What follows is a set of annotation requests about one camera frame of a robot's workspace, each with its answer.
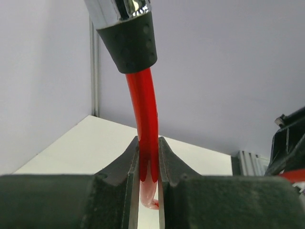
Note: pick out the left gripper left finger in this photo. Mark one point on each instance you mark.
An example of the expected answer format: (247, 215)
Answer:
(108, 199)

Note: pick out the left aluminium frame post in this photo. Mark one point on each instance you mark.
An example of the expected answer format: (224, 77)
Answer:
(95, 70)

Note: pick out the red cable lock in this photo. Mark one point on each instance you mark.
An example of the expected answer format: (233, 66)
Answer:
(127, 31)

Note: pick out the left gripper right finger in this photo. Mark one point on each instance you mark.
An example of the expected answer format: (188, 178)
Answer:
(188, 200)

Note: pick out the right aluminium frame post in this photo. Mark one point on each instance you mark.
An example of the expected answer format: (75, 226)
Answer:
(248, 164)

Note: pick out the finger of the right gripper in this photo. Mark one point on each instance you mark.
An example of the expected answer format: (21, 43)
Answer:
(288, 144)

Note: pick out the aluminium frame post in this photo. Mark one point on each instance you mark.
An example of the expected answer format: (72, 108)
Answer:
(248, 164)
(95, 70)

